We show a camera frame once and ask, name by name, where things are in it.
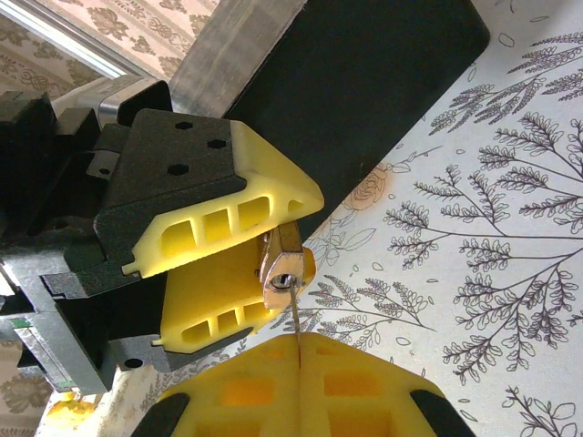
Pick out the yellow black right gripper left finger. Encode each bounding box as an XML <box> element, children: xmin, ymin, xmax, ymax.
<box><xmin>140</xmin><ymin>333</ymin><xmax>302</xmax><ymax>437</ymax></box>

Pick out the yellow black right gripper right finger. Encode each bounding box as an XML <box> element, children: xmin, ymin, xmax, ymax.
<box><xmin>300</xmin><ymin>331</ymin><xmax>477</xmax><ymax>437</ymax></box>

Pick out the brass padlock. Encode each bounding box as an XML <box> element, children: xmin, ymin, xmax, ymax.
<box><xmin>257</xmin><ymin>221</ymin><xmax>307</xmax><ymax>314</ymax></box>

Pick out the silver key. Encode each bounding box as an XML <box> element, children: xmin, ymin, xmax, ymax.
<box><xmin>284</xmin><ymin>272</ymin><xmax>307</xmax><ymax>370</ymax></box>

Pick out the starry night print box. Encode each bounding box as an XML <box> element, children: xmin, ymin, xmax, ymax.
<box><xmin>168</xmin><ymin>0</ymin><xmax>492</xmax><ymax>238</ymax></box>

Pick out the floral patterned table cover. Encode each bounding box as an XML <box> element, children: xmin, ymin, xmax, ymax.
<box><xmin>34</xmin><ymin>0</ymin><xmax>583</xmax><ymax>437</ymax></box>

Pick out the yellow toy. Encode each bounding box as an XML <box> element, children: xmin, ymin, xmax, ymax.
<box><xmin>45</xmin><ymin>390</ymin><xmax>99</xmax><ymax>437</ymax></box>

